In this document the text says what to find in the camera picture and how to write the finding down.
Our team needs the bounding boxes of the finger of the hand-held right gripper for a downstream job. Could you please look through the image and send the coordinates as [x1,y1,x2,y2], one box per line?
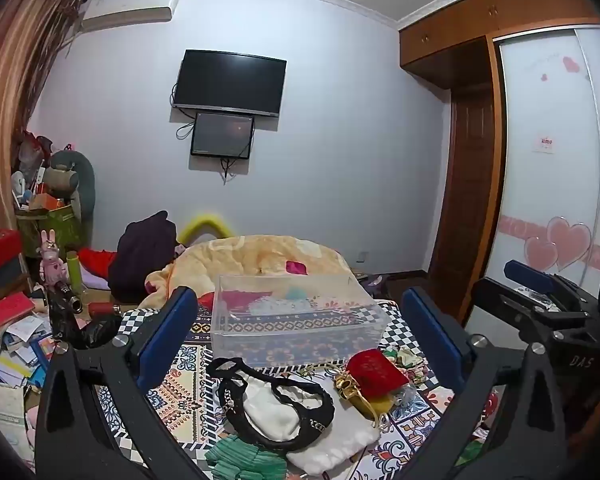
[471,277,592,347]
[504,260,600,317]

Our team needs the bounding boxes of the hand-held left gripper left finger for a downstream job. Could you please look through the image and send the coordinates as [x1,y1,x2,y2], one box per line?
[34,286,216,480]

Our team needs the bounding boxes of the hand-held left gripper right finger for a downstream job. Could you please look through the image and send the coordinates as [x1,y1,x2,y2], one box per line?
[401,286,569,480]

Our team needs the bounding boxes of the yellow soft pad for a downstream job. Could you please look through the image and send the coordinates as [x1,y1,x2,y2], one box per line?
[366,394,397,419]

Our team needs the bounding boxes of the green floral cloth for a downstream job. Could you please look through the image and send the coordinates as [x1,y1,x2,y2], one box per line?
[380,345,423,386]

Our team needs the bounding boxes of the red fabric pouch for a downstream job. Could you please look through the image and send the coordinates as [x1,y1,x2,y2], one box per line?
[347,349,410,404]

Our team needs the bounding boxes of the purple plastic stool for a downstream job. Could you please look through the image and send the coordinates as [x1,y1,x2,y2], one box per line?
[364,275,387,302]

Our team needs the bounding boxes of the black plastic bag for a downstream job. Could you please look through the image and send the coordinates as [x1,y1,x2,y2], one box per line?
[49,280,125,352]

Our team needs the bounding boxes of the pink cloth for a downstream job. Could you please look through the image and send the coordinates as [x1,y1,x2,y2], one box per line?
[222,291,262,317]

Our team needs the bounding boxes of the dark garment pile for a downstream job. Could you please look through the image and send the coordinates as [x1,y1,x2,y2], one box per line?
[108,211,179,304]

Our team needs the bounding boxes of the red cloth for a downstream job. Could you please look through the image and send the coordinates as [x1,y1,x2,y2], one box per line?
[77,247,119,279]

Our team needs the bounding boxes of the brown wooden door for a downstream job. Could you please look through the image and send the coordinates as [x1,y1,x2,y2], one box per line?
[427,85,497,277]

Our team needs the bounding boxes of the yellow printed blanket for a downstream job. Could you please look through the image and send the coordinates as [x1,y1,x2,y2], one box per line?
[139,235,362,312]

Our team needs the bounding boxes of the green tube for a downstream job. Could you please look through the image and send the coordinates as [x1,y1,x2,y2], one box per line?
[66,251,85,297]

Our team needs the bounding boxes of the yellow neck pillow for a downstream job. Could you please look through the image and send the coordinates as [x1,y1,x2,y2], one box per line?
[177,212,232,247]

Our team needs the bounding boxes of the black and white handbag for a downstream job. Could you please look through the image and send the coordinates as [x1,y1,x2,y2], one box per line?
[206,357,337,451]

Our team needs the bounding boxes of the clear plastic storage box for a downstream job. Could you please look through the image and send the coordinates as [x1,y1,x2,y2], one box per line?
[211,274,392,368]

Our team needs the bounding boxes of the pink rabbit toy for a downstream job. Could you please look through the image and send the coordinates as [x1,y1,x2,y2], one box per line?
[39,230,69,287]

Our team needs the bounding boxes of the white fluffy cloth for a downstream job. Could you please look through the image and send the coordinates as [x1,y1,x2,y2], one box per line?
[286,400,379,476]

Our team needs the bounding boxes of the green knitted cloth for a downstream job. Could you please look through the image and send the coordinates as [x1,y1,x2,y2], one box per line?
[204,434,289,480]

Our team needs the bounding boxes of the green cardboard box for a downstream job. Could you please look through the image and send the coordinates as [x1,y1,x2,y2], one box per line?
[15,204,89,259]

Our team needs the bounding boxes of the pile of papers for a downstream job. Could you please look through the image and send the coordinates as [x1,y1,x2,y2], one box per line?
[0,310,57,463]

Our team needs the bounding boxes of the red book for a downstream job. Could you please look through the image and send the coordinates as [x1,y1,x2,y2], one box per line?
[0,292,36,331]

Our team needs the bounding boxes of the wooden wardrobe with heart doors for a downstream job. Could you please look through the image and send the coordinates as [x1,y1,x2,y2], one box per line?
[399,0,600,291]

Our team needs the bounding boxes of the grey plush toy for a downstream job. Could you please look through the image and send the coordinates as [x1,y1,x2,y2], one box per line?
[45,150,96,222]

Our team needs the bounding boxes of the red box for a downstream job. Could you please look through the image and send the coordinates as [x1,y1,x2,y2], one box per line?
[0,231,24,274]

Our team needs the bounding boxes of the small black monitor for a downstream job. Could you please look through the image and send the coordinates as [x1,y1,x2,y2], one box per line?
[190,112,256,159]

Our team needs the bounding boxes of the brown striped curtain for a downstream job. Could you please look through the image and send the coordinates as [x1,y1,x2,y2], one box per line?
[0,0,87,243]

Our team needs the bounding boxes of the white air conditioner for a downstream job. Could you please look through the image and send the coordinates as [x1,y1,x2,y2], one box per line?
[82,0,181,36]

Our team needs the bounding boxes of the black wall television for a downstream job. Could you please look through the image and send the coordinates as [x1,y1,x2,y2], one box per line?
[173,50,288,119]

